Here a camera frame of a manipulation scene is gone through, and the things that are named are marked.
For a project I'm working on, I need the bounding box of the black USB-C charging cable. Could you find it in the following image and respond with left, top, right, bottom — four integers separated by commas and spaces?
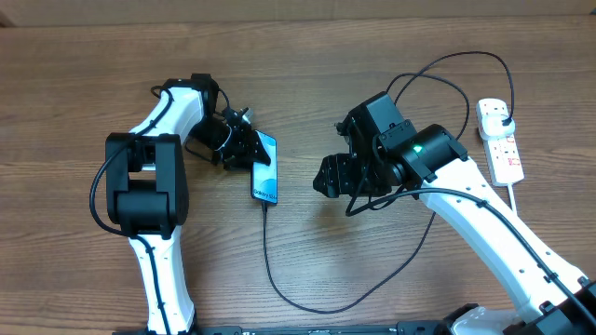
261, 50, 516, 315

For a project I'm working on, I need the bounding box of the white power strip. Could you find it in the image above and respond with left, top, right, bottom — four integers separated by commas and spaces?
476, 98, 524, 186

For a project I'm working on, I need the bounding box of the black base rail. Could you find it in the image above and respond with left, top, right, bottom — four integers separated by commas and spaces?
197, 320, 451, 335

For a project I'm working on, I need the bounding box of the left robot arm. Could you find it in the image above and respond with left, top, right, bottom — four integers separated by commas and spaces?
96, 74, 277, 334

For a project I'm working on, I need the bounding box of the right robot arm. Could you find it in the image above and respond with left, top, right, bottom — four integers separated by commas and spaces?
313, 91, 595, 334

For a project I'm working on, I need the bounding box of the Galaxy S24+ smartphone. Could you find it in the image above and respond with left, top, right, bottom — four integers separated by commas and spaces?
251, 131, 278, 205

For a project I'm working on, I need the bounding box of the white charger plug adapter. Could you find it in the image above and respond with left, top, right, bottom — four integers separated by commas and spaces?
479, 115, 516, 141

